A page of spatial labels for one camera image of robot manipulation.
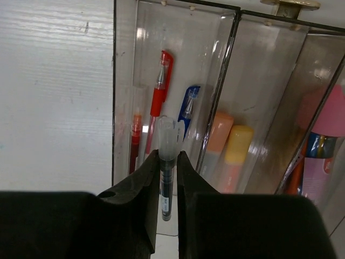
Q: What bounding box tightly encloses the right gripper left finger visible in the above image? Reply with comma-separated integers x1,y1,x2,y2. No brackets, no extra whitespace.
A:
1,151,160,258

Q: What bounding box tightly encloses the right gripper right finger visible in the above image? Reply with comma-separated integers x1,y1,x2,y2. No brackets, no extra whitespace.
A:
177,152,336,258

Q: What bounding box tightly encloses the yellow cap highlighter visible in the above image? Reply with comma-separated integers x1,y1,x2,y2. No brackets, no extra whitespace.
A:
219,125,254,193

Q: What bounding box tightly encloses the red refill pen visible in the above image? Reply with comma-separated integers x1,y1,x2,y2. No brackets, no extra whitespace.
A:
128,85,149,175

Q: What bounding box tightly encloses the orange cap highlighter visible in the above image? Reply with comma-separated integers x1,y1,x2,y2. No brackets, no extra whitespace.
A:
200,111,234,189

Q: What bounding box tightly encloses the dark teal pen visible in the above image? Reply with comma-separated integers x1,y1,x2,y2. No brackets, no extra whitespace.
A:
158,116,184,221

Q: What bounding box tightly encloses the blue gel pen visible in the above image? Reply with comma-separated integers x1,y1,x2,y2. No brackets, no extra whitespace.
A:
177,85,201,139

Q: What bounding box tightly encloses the pink cap highlighter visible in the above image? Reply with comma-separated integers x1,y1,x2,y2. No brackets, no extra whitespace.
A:
285,84,345,206

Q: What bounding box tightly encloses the red gel pen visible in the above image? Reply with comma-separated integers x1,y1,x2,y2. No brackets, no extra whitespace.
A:
145,50,174,155

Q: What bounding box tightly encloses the clear container middle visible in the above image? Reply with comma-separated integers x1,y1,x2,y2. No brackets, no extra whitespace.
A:
197,11,307,193

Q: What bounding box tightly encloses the clear container left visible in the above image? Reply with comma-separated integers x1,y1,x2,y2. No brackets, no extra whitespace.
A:
112,1,240,184

